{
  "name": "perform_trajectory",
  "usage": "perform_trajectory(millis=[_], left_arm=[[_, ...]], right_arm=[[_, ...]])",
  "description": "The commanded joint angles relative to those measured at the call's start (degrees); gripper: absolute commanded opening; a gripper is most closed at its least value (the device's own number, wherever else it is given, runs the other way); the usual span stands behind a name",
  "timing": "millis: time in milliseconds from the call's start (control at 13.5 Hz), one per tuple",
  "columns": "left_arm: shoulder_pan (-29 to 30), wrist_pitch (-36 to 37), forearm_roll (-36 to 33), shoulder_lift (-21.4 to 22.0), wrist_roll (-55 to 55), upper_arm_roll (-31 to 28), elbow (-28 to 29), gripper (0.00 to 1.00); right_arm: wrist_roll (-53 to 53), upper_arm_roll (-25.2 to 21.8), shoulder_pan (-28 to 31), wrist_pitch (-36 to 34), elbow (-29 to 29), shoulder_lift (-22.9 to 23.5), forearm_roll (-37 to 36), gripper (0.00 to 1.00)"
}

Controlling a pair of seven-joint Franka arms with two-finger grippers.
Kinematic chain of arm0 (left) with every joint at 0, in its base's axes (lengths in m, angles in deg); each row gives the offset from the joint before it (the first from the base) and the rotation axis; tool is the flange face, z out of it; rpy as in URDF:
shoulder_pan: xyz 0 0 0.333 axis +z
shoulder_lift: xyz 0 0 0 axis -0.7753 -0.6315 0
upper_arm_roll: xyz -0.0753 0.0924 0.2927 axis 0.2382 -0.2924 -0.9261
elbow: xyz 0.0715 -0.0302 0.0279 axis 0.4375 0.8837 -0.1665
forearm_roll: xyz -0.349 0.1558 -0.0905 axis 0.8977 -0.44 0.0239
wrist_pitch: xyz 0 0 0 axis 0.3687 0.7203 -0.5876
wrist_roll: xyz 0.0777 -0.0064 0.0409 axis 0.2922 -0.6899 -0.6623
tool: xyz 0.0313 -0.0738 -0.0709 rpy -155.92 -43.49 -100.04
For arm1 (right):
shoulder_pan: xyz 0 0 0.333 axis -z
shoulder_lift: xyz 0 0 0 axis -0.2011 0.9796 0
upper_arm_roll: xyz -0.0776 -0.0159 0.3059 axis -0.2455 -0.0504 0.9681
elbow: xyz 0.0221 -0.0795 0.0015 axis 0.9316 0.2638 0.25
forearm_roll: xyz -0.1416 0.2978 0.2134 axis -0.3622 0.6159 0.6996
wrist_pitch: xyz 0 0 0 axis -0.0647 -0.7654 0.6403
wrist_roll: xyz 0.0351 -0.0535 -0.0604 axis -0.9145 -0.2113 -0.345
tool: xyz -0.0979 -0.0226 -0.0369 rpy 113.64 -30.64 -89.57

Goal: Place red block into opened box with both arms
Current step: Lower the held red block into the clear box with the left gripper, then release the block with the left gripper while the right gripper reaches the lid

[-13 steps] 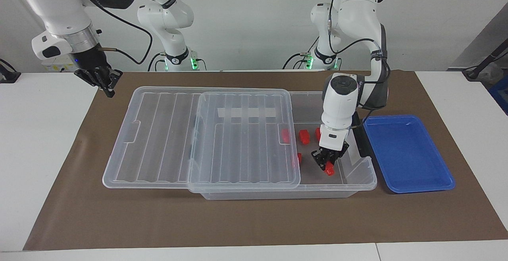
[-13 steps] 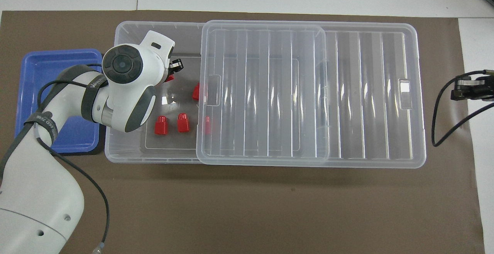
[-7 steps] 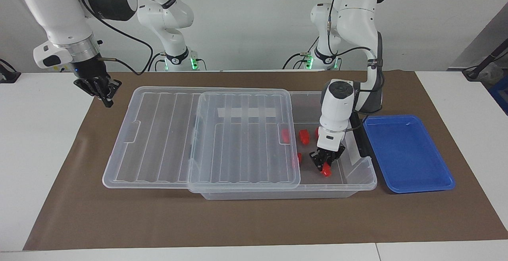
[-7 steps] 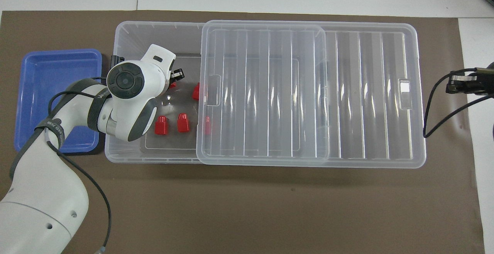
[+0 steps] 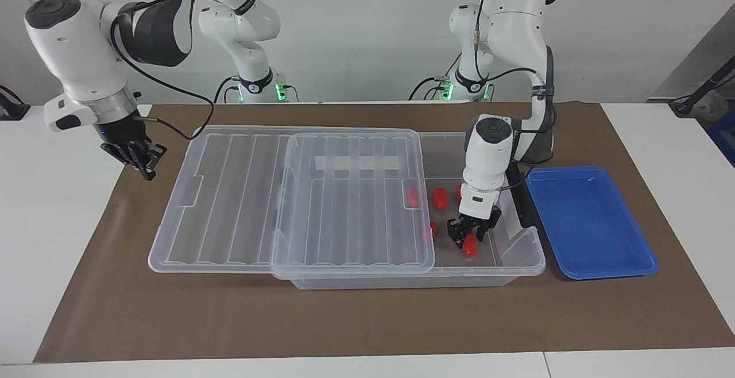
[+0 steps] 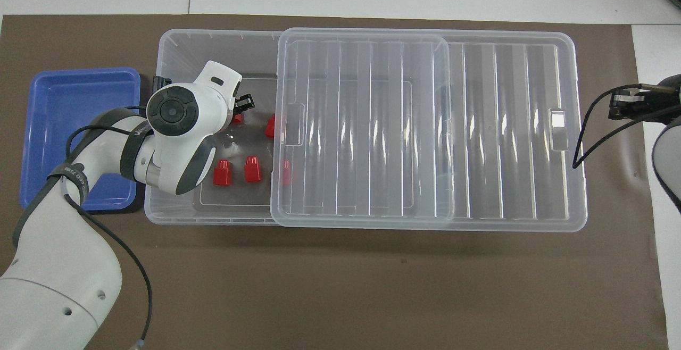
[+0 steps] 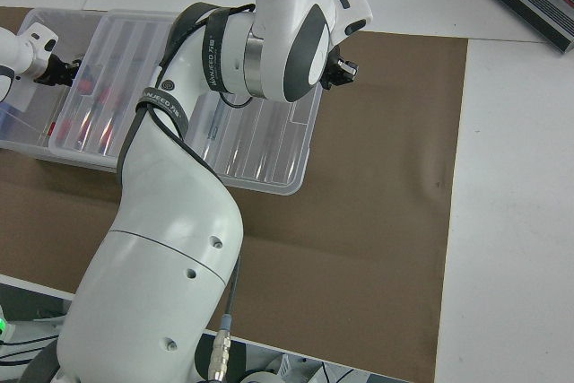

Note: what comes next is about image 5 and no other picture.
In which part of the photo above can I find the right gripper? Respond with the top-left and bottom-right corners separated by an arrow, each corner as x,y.
94,113 -> 168,182

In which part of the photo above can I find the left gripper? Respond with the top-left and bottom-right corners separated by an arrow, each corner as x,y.
447,204 -> 502,250

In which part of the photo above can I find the clear plastic box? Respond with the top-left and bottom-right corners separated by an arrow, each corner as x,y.
273,130 -> 547,291

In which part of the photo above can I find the black bar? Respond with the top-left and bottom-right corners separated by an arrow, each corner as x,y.
504,167 -> 539,230

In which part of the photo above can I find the clear plastic lid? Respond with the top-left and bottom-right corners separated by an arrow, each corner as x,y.
148,125 -> 436,276

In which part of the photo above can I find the blue plastic tray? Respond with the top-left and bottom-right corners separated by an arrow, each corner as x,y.
525,165 -> 660,281

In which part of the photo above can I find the black stand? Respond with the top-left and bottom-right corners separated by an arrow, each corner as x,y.
0,84 -> 31,121
668,56 -> 735,118

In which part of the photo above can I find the blue crate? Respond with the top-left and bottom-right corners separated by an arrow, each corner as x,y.
707,109 -> 735,167

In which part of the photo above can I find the black cable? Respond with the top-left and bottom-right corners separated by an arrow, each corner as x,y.
408,72 -> 455,102
471,0 -> 556,192
214,75 -> 241,105
110,13 -> 216,141

